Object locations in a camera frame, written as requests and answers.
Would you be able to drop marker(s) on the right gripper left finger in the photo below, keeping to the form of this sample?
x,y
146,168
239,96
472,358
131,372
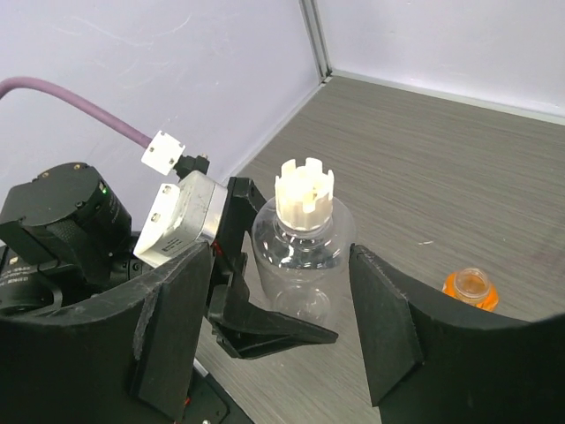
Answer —
x,y
124,356

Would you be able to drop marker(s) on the white bottle cap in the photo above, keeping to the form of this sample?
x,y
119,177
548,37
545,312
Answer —
x,y
304,194

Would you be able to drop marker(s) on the orange bottle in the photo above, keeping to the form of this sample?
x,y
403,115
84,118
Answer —
x,y
473,287

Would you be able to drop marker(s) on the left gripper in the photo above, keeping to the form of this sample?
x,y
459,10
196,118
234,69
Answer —
x,y
243,330

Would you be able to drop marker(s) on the clear bottle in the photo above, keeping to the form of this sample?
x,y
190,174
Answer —
x,y
304,274

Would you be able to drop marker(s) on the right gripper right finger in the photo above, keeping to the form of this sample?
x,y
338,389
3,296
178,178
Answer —
x,y
430,358

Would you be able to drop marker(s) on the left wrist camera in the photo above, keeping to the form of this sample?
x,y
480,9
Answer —
x,y
188,212

